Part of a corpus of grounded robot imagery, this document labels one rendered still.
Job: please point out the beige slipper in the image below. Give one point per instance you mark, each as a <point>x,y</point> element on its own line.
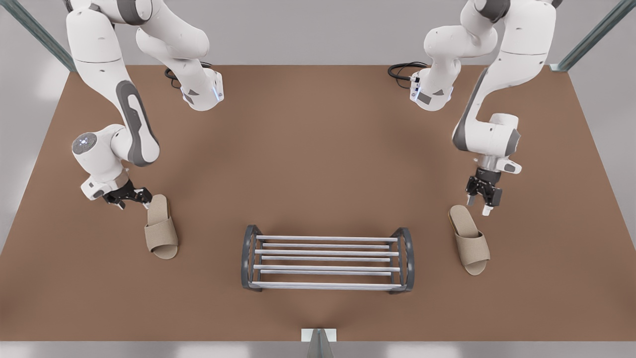
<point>469,240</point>
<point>161,227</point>

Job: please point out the silver frame post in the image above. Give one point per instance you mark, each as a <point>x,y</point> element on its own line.
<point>318,343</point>
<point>37,31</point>
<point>591,35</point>

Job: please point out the grey metal shoe rack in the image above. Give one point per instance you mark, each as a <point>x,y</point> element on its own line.
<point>328,259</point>

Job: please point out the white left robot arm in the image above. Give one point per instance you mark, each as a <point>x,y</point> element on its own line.
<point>516,69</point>

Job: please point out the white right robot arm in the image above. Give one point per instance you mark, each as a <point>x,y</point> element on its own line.
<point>102,64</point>

